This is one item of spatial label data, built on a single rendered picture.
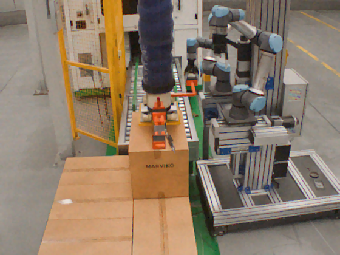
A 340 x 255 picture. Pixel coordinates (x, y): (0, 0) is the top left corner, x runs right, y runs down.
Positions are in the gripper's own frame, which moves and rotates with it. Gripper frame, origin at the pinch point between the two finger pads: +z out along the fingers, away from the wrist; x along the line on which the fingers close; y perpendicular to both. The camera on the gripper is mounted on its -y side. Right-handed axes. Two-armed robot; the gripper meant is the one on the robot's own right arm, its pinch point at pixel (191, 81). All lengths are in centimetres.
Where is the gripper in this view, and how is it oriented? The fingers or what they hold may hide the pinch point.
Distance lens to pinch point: 297.7
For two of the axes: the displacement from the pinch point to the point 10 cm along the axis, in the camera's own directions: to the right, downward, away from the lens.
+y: 0.5, 4.8, -8.7
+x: 10.0, -0.5, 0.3
